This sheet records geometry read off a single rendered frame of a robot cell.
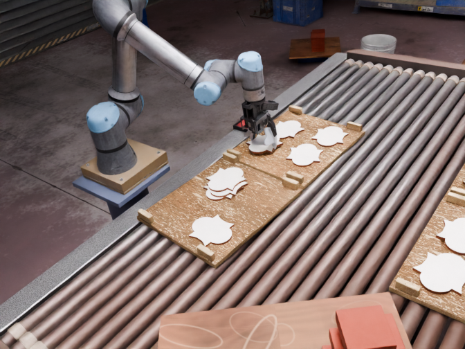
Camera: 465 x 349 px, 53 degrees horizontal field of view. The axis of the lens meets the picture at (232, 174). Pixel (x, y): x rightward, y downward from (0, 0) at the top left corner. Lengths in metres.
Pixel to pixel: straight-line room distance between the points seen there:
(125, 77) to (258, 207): 0.67
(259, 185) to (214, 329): 0.65
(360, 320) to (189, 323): 0.44
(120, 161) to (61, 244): 1.37
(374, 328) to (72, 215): 2.70
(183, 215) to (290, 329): 0.60
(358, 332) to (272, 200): 0.83
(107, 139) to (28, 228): 1.66
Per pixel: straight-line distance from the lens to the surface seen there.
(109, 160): 1.74
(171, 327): 1.05
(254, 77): 1.53
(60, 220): 3.22
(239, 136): 1.85
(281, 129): 1.82
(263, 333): 1.01
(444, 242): 1.38
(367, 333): 0.71
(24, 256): 3.07
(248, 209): 1.45
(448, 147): 1.80
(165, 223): 1.45
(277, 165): 1.63
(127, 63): 1.70
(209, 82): 1.44
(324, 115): 1.96
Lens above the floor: 1.86
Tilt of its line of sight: 35 degrees down
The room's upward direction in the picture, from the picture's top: 7 degrees counter-clockwise
